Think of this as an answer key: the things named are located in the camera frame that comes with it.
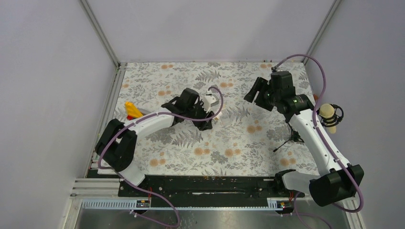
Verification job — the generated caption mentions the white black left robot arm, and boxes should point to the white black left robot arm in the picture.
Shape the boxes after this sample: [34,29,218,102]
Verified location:
[95,88,223,196]

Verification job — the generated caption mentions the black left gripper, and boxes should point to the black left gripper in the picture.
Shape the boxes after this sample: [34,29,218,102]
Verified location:
[186,100,214,130]

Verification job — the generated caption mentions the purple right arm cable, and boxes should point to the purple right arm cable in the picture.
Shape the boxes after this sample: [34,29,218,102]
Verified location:
[271,54,365,214]

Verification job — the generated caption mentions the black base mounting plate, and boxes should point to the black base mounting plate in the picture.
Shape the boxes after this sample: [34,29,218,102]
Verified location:
[118,175,297,208]

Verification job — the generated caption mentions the slotted metal cable duct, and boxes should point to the slotted metal cable duct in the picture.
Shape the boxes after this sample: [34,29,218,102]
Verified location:
[81,198,293,212]

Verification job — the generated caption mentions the beige foam microphone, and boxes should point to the beige foam microphone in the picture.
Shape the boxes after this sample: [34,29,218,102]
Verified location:
[317,104,344,134]

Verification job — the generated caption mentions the white orange pill bottle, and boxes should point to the white orange pill bottle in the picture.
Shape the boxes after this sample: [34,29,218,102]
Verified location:
[214,109,227,121]

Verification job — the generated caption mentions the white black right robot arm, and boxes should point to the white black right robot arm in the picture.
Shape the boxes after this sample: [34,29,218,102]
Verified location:
[244,71,364,207]

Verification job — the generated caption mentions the yellow blue toy blocks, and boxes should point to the yellow blue toy blocks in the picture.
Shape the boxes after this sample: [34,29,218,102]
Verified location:
[124,101,144,120]

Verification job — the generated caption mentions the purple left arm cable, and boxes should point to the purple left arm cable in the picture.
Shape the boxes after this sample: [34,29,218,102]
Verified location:
[97,86,224,228]

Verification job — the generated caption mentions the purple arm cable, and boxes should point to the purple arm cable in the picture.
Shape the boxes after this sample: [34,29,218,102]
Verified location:
[97,86,224,228]
[271,54,365,214]

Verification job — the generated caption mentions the grey cylindrical tool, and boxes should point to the grey cylindrical tool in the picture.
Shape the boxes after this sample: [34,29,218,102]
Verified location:
[139,108,150,115]

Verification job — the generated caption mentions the floral patterned table mat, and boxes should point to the floral patterned table mat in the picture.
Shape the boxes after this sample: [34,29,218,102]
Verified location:
[113,62,318,177]

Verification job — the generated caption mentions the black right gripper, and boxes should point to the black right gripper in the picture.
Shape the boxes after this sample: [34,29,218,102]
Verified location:
[244,76,280,112]

